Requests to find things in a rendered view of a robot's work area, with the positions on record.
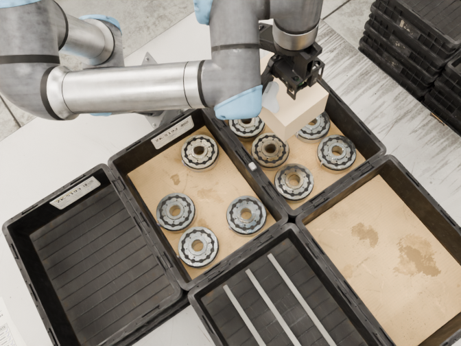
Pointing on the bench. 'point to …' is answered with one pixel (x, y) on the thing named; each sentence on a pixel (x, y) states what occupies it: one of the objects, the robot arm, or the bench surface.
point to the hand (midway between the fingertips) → (281, 90)
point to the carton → (293, 107)
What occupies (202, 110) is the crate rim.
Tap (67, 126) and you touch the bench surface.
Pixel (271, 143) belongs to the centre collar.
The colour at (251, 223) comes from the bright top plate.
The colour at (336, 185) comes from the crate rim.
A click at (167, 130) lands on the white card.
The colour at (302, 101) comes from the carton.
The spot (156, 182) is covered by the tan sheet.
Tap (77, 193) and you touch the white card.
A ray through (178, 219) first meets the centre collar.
